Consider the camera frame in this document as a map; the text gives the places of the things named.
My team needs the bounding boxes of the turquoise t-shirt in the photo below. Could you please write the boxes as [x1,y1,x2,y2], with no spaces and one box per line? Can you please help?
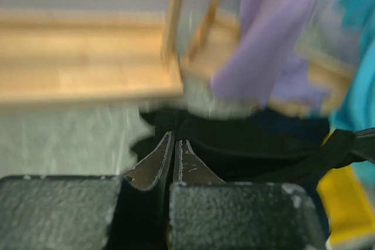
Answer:
[326,0,375,174]

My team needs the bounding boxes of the right wooden clothes rack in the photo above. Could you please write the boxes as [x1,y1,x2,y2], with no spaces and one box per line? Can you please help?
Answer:
[182,0,355,115]

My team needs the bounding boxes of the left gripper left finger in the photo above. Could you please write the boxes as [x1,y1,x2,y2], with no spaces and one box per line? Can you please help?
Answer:
[104,131,175,249]

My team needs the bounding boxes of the black tank top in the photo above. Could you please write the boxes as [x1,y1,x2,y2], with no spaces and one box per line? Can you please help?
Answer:
[131,108,374,182]

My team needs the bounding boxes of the yellow plastic bin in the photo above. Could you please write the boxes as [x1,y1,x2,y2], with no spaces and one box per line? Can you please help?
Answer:
[318,166,374,249]

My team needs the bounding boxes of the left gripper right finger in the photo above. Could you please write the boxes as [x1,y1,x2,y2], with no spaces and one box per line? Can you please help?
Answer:
[173,140,224,184]

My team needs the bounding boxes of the wooden clothes rack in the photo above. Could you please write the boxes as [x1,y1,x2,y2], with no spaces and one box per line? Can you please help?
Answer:
[1,0,183,105]
[182,0,355,115]

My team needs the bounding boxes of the purple t-shirt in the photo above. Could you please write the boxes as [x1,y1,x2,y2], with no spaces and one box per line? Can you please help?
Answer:
[210,0,329,109]

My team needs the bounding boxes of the left wooden clothes rack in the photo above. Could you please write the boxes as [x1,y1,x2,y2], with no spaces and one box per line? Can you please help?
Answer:
[1,0,183,105]

